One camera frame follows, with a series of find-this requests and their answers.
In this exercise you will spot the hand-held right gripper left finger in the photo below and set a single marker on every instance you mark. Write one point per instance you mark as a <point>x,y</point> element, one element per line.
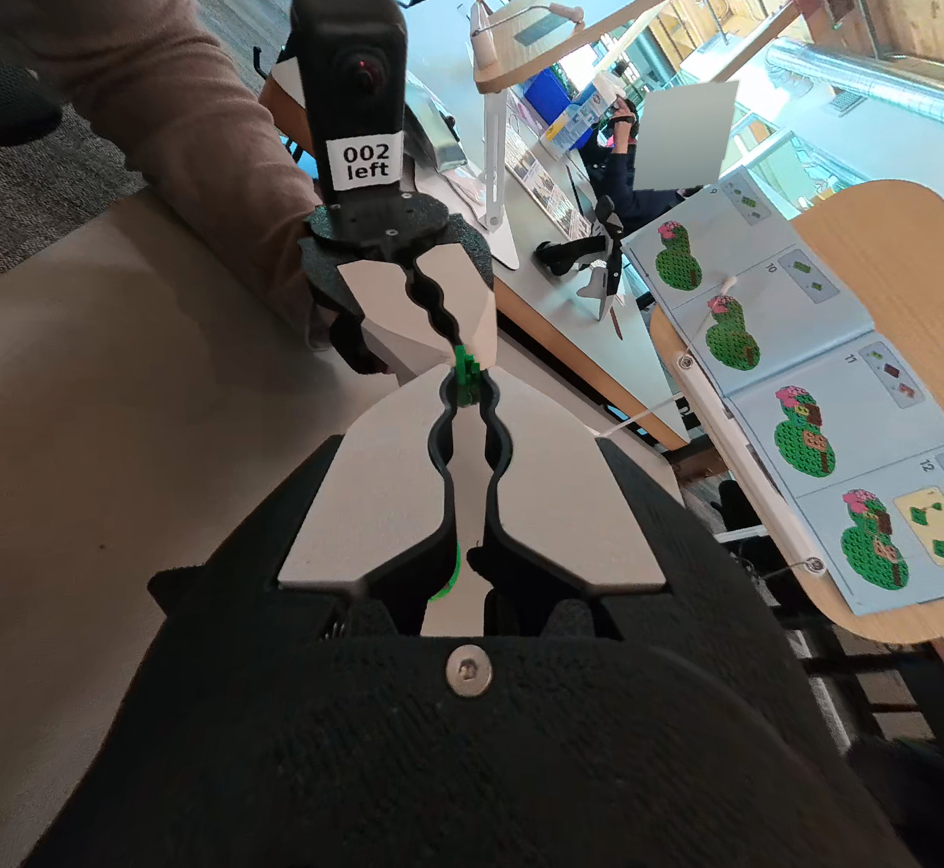
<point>376,492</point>

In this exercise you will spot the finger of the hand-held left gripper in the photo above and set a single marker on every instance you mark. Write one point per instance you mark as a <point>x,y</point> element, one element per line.
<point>383,308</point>
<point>468,293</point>

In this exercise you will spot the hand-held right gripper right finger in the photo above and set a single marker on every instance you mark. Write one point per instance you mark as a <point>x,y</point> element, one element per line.
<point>568,507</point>

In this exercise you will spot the bright green lego plate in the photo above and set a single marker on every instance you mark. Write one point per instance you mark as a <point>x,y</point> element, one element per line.
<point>463,359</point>

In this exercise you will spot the small green lego piece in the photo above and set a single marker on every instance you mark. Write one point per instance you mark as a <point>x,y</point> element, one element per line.
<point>468,389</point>

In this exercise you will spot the person's left forearm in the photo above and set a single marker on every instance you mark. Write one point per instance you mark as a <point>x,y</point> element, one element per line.
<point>147,72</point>

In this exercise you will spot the green lego baseplate model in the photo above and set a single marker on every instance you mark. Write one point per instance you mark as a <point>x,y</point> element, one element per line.
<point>448,580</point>

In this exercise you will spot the lego instruction booklet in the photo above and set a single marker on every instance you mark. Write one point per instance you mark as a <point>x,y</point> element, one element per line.
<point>774,367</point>

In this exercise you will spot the spare hand-held gripper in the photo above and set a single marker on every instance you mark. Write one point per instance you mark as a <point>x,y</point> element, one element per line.
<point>568,256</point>

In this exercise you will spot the silver foil bag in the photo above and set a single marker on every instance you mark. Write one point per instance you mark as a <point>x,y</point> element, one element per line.
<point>439,138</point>

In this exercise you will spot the printed sheet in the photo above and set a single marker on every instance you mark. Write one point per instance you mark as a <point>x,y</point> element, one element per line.
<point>546,182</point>

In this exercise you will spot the brown stick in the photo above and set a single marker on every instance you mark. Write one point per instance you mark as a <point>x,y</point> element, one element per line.
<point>615,322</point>

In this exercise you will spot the blue storage bin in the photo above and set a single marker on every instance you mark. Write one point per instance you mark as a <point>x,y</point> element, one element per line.
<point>546,94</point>

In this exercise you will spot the white blue wipes container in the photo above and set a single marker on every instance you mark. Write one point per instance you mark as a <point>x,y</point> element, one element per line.
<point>579,120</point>

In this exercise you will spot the silver ventilation duct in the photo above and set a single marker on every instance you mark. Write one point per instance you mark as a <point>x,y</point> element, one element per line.
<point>848,75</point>

